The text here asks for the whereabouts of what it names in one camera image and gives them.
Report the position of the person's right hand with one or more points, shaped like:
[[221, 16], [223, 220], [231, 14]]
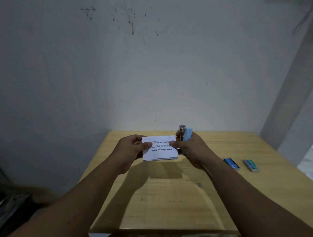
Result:
[[193, 151]]

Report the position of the person's left hand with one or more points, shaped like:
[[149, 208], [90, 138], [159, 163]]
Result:
[[127, 151]]

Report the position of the person's right thumb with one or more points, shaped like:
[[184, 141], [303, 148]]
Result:
[[177, 144]]

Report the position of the person's left thumb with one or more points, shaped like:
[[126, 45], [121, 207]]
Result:
[[144, 145]]

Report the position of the light blue stapler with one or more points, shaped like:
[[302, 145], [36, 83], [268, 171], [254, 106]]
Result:
[[185, 136]]

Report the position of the white printed paper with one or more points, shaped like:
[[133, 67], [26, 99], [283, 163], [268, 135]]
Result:
[[160, 149]]

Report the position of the person's right forearm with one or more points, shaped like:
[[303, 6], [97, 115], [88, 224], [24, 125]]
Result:
[[256, 200]]

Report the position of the person's left forearm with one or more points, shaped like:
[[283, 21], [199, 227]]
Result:
[[68, 202]]

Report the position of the wooden table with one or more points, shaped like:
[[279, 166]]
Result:
[[195, 190]]

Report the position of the blue staple box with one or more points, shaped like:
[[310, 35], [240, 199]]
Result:
[[231, 163]]

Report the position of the green staple box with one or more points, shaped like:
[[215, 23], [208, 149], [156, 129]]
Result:
[[251, 165]]

